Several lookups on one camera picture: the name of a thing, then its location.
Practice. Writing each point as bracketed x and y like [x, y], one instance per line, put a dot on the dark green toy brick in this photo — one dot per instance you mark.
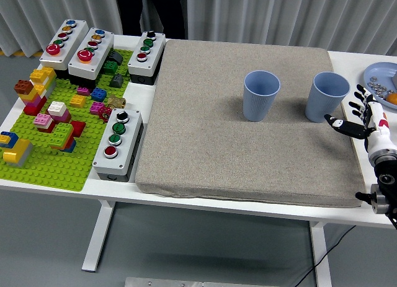
[109, 67]

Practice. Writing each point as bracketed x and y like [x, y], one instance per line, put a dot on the five-button control box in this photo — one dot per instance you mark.
[100, 48]
[73, 39]

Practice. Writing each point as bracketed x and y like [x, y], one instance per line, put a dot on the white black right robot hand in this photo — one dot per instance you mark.
[378, 138]

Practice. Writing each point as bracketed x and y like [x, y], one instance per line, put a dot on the blue yellow grey brick stack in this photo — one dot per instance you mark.
[18, 150]

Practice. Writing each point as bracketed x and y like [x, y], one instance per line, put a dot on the dark grey sloped brick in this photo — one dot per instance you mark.
[116, 81]
[116, 57]

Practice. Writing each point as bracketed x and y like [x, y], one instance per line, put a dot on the green studded baseplate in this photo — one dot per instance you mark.
[56, 172]

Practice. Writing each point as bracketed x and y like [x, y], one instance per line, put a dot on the grey-brown fabric mat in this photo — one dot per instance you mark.
[217, 144]

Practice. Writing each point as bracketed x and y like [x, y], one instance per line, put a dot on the yellow brown red brick tower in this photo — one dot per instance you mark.
[34, 96]

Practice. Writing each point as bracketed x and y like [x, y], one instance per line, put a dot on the person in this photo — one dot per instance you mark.
[130, 14]

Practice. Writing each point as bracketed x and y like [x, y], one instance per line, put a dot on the small magenta toy brick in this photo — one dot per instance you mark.
[83, 91]

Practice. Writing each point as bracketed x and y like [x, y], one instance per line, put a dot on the white table leg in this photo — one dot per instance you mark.
[321, 256]
[97, 237]

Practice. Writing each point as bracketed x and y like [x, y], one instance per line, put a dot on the blue ribbed cup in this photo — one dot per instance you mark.
[257, 107]
[325, 98]

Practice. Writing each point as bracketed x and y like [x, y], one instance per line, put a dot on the blue toy brick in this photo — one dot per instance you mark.
[98, 95]

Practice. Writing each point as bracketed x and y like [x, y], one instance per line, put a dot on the white pleated curtain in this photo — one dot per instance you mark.
[279, 14]
[46, 8]

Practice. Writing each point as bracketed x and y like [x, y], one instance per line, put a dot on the green orange blue brick stack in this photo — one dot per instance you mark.
[62, 135]

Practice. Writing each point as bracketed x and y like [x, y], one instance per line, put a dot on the four-button control box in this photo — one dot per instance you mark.
[153, 51]
[128, 138]

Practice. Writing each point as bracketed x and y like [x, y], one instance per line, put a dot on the light blue plate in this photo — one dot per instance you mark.
[381, 71]

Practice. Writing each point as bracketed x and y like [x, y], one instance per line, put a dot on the yellow toy brick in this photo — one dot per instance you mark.
[77, 101]

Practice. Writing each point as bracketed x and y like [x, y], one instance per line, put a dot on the pink toy brick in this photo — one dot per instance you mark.
[96, 108]

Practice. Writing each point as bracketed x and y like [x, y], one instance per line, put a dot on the small orange fruit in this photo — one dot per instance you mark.
[392, 99]

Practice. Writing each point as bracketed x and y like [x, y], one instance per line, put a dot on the white pink red brick stack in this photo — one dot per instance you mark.
[57, 108]

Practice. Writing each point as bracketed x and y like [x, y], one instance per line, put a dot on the red toy brick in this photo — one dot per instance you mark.
[79, 127]

